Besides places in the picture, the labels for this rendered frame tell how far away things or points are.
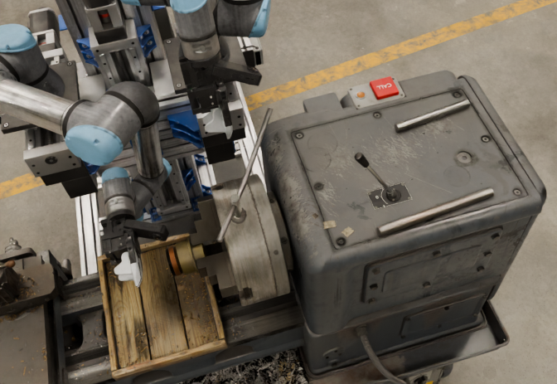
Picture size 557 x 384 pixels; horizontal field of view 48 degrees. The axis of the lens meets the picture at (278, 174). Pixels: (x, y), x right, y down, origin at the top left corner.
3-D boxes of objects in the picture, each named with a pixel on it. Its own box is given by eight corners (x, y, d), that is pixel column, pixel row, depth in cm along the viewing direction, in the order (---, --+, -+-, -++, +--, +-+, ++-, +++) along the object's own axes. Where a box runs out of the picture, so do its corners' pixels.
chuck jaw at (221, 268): (239, 245, 155) (249, 284, 147) (241, 257, 159) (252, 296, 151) (195, 258, 154) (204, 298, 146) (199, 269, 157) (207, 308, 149)
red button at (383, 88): (389, 80, 166) (390, 75, 164) (399, 96, 162) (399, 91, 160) (369, 86, 165) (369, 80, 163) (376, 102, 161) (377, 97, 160)
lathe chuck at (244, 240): (248, 209, 181) (239, 153, 153) (278, 312, 166) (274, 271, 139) (218, 217, 180) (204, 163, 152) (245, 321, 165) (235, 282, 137)
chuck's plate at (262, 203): (259, 206, 181) (253, 150, 154) (291, 308, 166) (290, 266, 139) (248, 209, 181) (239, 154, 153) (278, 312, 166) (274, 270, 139)
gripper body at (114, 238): (112, 269, 161) (106, 230, 168) (144, 259, 162) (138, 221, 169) (103, 254, 155) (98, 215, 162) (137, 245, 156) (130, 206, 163)
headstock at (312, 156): (443, 148, 199) (467, 59, 167) (517, 278, 172) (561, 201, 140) (264, 196, 193) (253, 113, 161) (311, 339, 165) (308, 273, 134)
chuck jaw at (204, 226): (233, 228, 160) (222, 185, 157) (235, 235, 156) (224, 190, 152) (191, 239, 159) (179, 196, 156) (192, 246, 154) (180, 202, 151)
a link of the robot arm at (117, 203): (136, 208, 172) (128, 192, 165) (138, 221, 169) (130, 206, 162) (109, 216, 171) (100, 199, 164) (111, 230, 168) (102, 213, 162)
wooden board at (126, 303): (201, 235, 186) (198, 228, 182) (228, 348, 165) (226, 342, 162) (100, 263, 182) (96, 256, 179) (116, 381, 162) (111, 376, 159)
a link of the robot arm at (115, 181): (133, 179, 179) (124, 161, 172) (138, 210, 172) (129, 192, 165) (105, 186, 178) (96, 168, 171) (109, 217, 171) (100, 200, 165)
